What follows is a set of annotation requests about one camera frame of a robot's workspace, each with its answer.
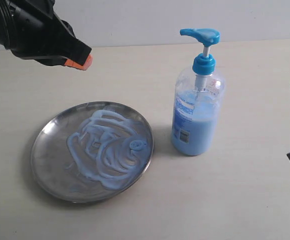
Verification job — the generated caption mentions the blue soap smear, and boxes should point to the blue soap smear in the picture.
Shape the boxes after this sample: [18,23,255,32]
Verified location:
[66,109,152,190]

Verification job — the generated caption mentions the round steel plate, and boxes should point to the round steel plate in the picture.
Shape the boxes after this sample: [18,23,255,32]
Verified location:
[30,101,154,203]

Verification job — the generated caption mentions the blue pump lotion bottle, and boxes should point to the blue pump lotion bottle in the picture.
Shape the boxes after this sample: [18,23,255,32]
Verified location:
[171,28,226,156]

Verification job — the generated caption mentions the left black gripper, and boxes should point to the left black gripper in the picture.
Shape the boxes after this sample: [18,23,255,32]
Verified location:
[0,0,93,71]

